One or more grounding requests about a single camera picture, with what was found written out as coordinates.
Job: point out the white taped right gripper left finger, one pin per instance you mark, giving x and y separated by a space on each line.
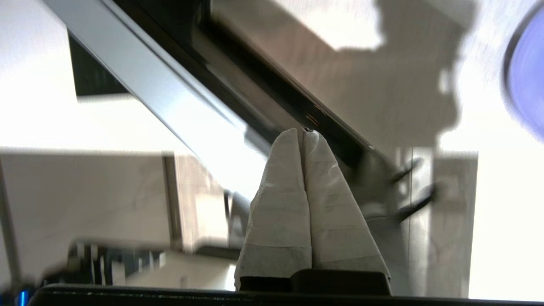
276 221

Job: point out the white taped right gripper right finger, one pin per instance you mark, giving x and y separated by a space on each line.
340 229

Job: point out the microwave door with dark glass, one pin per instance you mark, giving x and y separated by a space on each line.
170 97

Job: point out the purple oval plate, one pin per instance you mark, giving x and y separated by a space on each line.
529 76

